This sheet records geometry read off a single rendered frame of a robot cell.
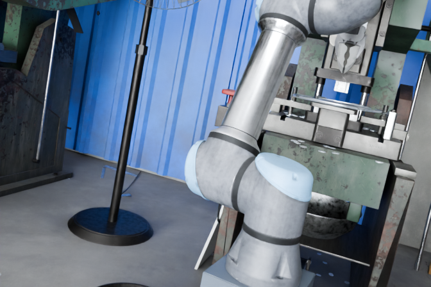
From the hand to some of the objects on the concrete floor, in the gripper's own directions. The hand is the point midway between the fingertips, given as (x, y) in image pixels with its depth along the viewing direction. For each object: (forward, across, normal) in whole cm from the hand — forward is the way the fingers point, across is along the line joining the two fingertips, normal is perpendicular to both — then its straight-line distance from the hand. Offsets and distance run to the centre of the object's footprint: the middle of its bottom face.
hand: (344, 68), depth 140 cm
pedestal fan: (+90, +90, -68) cm, 144 cm away
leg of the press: (+90, -27, -34) cm, 100 cm away
